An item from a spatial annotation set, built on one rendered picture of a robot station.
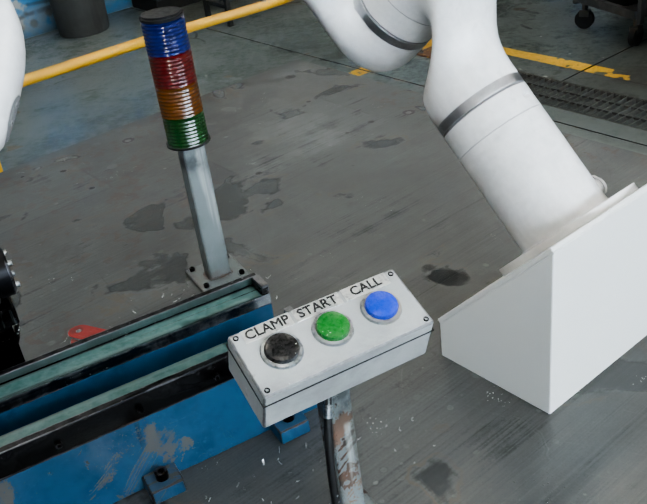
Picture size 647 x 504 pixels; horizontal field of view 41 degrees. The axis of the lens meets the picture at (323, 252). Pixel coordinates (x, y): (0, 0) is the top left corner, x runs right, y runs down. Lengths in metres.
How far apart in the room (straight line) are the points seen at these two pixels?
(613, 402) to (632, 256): 0.17
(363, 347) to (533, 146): 0.40
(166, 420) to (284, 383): 0.29
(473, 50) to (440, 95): 0.06
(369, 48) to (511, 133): 0.22
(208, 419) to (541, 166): 0.48
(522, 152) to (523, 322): 0.20
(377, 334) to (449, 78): 0.41
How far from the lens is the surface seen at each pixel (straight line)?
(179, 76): 1.20
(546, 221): 1.03
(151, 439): 0.99
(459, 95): 1.05
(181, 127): 1.22
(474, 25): 1.07
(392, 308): 0.76
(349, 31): 1.12
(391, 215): 1.46
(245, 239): 1.45
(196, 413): 0.99
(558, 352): 1.00
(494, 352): 1.06
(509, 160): 1.04
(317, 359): 0.73
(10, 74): 0.76
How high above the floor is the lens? 1.50
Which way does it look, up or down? 31 degrees down
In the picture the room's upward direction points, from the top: 8 degrees counter-clockwise
